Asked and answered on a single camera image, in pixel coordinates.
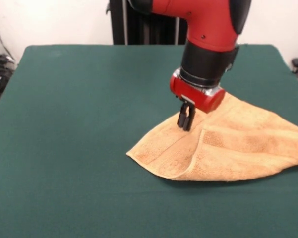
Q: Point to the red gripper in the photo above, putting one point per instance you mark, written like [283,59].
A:
[196,98]

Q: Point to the orange terry towel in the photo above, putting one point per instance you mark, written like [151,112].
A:
[225,153]

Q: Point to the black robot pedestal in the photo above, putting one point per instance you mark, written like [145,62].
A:
[143,29]

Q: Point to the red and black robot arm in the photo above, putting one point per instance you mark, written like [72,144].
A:
[208,19]

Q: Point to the dark green tablecloth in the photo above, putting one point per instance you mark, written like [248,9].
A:
[64,148]

